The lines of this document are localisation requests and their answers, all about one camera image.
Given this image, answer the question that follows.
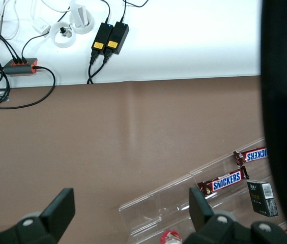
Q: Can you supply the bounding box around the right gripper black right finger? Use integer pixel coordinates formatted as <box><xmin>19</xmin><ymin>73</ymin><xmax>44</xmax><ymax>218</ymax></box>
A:
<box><xmin>188</xmin><ymin>187</ymin><xmax>236</xmax><ymax>244</ymax></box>

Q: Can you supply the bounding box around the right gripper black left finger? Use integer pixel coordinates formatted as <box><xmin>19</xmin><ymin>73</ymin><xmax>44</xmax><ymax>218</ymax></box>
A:
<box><xmin>13</xmin><ymin>188</ymin><xmax>76</xmax><ymax>244</ymax></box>

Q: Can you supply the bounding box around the white tape roll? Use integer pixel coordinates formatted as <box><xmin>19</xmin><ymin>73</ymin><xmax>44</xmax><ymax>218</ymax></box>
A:
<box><xmin>69</xmin><ymin>0</ymin><xmax>94</xmax><ymax>36</ymax></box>
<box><xmin>49</xmin><ymin>21</ymin><xmax>77</xmax><ymax>49</ymax></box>

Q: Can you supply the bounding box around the white adapter with cable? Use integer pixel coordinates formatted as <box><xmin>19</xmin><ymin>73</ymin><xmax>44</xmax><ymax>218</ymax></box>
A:
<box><xmin>0</xmin><ymin>0</ymin><xmax>70</xmax><ymax>41</ymax></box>

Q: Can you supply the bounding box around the red lidded cup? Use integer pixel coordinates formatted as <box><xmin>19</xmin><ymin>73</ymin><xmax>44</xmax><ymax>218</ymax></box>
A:
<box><xmin>160</xmin><ymin>229</ymin><xmax>183</xmax><ymax>244</ymax></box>

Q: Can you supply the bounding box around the grey orange USB hub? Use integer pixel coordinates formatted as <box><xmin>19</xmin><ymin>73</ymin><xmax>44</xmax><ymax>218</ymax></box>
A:
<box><xmin>3</xmin><ymin>57</ymin><xmax>39</xmax><ymax>76</ymax></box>

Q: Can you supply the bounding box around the black power adapter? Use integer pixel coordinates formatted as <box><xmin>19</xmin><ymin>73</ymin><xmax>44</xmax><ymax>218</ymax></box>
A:
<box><xmin>92</xmin><ymin>22</ymin><xmax>114</xmax><ymax>56</ymax></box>
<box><xmin>105</xmin><ymin>21</ymin><xmax>130</xmax><ymax>55</ymax></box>

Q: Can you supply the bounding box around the small black box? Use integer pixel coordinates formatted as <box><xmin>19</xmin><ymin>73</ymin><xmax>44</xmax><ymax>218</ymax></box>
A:
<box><xmin>246</xmin><ymin>179</ymin><xmax>279</xmax><ymax>217</ymax></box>

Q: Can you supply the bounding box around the clear acrylic stepped display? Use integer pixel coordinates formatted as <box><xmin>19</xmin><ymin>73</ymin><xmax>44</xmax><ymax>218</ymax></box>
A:
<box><xmin>119</xmin><ymin>137</ymin><xmax>287</xmax><ymax>244</ymax></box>

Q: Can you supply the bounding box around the black looped cable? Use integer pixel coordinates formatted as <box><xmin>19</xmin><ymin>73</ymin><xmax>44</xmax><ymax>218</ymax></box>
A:
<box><xmin>0</xmin><ymin>65</ymin><xmax>56</xmax><ymax>110</ymax></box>

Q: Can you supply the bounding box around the Snickers bar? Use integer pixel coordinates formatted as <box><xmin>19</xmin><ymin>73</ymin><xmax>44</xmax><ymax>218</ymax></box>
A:
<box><xmin>197</xmin><ymin>166</ymin><xmax>250</xmax><ymax>202</ymax></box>
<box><xmin>233</xmin><ymin>146</ymin><xmax>269</xmax><ymax>166</ymax></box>

